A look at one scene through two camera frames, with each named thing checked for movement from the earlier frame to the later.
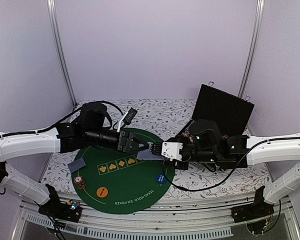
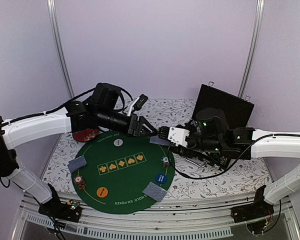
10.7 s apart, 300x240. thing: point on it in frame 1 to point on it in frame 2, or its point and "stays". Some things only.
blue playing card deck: x=147 y=154 to x=156 y=140
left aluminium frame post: x=51 y=5 stays
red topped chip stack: x=78 y=180 stays
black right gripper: x=176 y=165 to x=179 y=148
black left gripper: x=125 y=142 to x=135 y=127
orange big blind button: x=102 y=192 stays
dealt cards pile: x=77 y=164 stays
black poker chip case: x=232 y=114 stays
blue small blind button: x=160 y=179 stays
